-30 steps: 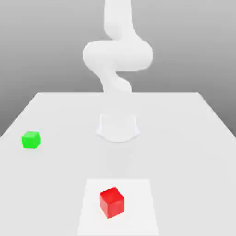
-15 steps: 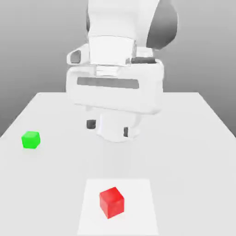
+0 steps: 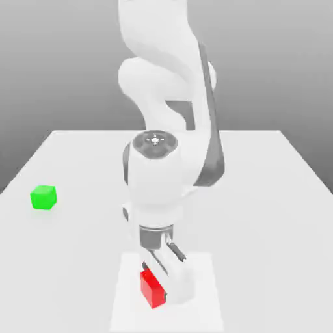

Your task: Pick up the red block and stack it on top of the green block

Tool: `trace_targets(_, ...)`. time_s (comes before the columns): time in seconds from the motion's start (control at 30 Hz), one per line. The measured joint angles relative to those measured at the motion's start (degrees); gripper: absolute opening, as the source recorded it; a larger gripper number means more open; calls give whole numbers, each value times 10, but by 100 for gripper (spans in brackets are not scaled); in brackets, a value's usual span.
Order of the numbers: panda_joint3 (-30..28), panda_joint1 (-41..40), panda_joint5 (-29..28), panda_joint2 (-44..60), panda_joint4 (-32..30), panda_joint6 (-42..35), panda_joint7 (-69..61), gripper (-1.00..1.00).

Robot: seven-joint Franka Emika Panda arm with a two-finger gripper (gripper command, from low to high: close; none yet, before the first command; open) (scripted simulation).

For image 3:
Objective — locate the small red cube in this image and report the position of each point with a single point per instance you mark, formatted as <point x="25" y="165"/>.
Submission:
<point x="152" y="290"/>

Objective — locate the small green cube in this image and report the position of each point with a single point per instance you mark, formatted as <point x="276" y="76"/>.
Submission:
<point x="43" y="197"/>

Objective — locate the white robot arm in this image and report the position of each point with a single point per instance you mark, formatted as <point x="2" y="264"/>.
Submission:
<point x="156" y="182"/>

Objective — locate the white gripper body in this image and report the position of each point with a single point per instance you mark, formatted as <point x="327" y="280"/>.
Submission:
<point x="179" y="283"/>

